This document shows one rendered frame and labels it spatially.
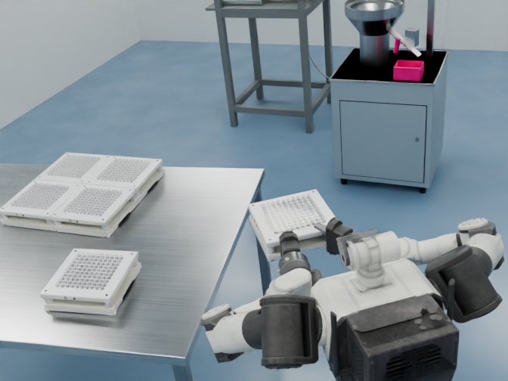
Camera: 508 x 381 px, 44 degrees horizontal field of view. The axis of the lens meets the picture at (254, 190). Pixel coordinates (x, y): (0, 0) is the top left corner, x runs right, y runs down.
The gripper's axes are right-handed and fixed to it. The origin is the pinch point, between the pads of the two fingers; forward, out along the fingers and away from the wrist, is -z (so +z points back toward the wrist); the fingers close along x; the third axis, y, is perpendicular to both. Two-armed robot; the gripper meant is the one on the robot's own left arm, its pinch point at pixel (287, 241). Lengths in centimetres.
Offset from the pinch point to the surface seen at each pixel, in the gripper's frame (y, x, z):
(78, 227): -74, 17, -50
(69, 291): -70, 11, -5
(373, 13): 84, -1, -203
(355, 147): 69, 80, -192
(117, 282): -55, 11, -6
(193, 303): -31.9, 17.9, 1.4
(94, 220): -66, 12, -46
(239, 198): -11, 19, -58
